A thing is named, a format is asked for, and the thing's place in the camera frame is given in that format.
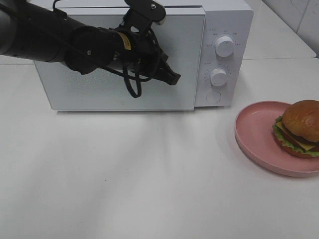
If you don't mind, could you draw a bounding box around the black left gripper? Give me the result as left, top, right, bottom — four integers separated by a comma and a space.
117, 9, 180, 85

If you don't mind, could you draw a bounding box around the white microwave door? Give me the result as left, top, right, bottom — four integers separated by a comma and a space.
35, 8, 205, 111

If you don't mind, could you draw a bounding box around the white microwave knob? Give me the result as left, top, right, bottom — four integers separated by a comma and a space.
209, 68, 228, 87
215, 35, 235, 57

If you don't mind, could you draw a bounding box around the round white door button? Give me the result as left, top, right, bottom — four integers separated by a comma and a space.
206, 91, 221, 106

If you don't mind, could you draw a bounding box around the pink round plate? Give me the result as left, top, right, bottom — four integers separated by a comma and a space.
235, 101, 319, 177

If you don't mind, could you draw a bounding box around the burger with lettuce and cheese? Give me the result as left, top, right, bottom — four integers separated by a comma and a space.
273, 100, 319, 158

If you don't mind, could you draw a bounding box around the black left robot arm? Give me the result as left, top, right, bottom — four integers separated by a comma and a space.
0, 0, 180, 87

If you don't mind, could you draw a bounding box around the white microwave oven body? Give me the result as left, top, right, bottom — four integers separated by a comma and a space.
29, 0, 255, 112

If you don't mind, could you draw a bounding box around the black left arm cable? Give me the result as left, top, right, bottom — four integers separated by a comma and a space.
0, 0, 165, 99

